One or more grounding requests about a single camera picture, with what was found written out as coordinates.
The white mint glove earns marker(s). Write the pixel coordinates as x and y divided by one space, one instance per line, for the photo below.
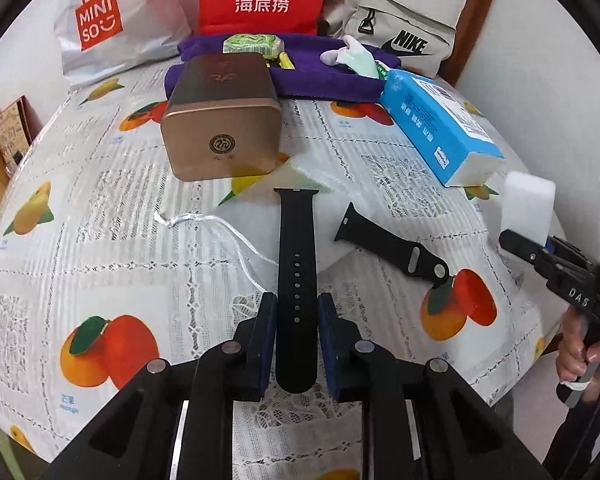
354 56

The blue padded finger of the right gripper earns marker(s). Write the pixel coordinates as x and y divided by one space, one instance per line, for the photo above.
557 247

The black watch strap short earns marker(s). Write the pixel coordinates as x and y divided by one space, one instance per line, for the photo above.
412 258

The brown wooden door frame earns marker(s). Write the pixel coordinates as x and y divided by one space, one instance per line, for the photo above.
468 30

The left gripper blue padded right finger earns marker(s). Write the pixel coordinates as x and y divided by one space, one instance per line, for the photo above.
328 326

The blue tissue pack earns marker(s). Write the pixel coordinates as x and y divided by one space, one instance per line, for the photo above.
456 148

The black watch strap long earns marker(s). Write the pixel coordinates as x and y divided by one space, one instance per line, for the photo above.
296 317

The green tissue pack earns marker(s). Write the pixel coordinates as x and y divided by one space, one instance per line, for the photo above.
268 45

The translucent mesh drawstring bag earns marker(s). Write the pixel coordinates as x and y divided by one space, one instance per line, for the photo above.
248 224

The yellow black pouch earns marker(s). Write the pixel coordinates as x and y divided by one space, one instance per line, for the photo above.
282 60

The fruit print tablecloth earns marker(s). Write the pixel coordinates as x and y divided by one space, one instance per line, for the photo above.
79 245

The person's right hand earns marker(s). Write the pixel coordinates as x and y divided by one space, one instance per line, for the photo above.
574 356

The grey Nike waist bag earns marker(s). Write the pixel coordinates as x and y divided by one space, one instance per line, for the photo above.
420 43

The white Miniso plastic bag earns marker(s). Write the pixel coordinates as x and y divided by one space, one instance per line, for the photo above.
100 38

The dark green tea box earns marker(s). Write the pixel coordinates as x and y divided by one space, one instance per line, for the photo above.
223 118

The white sponge block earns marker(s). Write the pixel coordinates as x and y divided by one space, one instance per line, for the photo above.
527 206

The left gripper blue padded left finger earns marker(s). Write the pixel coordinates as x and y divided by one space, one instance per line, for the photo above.
261 347

